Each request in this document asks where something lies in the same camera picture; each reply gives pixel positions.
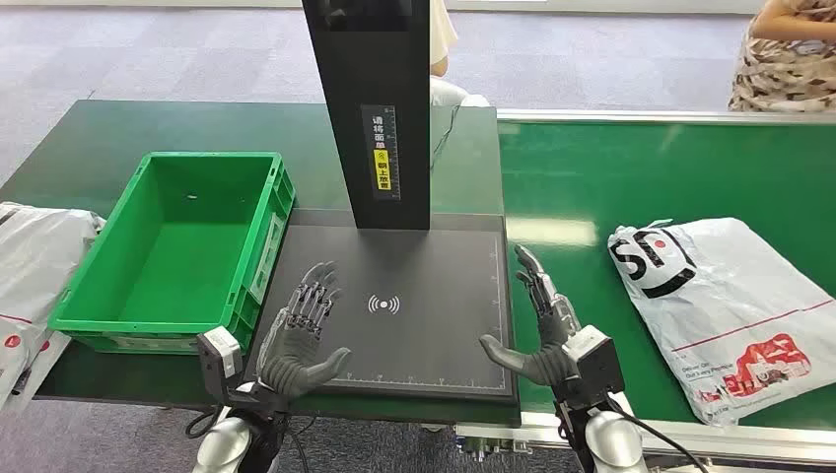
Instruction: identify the thin black table cable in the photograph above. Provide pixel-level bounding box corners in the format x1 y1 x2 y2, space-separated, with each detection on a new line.
431 103 462 174

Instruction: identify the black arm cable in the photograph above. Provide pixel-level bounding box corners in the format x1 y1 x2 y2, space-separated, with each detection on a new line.
607 396 710 473
184 404 225 439

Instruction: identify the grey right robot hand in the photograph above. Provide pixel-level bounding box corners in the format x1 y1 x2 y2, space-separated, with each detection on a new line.
479 244 584 388

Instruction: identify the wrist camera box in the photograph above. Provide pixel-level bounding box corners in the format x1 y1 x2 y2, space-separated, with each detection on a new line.
195 326 244 406
562 324 626 409

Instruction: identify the black weighing platform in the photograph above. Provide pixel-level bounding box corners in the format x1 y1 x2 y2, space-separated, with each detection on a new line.
244 208 522 426

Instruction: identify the person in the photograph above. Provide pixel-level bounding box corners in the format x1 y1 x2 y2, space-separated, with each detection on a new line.
429 0 491 109
728 0 836 113

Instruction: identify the green plastic crate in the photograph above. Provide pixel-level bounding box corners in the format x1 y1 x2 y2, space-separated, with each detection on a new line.
47 151 297 356

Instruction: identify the white package bag red print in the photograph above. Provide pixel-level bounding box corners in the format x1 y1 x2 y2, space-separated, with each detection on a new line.
607 217 836 428

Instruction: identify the green conveyor belt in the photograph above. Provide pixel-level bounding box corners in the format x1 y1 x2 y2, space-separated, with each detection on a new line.
497 120 836 433

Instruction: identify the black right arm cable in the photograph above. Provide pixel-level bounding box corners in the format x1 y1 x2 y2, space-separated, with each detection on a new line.
607 396 710 473

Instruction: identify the small white courier bag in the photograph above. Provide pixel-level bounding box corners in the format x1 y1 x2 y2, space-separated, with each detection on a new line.
0 329 73 414

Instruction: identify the large white courier bag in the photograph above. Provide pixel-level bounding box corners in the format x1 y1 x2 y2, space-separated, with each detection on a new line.
0 202 107 393

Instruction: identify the metal connector bracket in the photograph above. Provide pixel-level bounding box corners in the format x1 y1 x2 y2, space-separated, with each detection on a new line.
455 434 531 462

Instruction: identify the dark green table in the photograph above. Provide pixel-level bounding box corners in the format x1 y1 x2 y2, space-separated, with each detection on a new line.
0 100 522 429

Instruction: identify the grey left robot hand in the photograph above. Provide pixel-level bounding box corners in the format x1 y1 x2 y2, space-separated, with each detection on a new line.
255 260 354 399

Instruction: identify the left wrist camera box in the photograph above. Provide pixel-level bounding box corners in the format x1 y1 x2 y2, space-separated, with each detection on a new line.
195 326 244 406

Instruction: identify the black scale column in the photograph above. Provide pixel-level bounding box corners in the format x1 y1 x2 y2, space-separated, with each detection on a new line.
301 0 433 232

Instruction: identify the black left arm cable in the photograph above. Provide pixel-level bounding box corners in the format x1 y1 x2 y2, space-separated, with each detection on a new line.
184 404 225 439

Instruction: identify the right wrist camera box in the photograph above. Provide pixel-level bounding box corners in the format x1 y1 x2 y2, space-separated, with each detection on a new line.
562 324 626 409

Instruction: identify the black and yellow ruler sticker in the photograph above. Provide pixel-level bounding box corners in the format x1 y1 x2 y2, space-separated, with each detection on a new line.
361 103 401 202

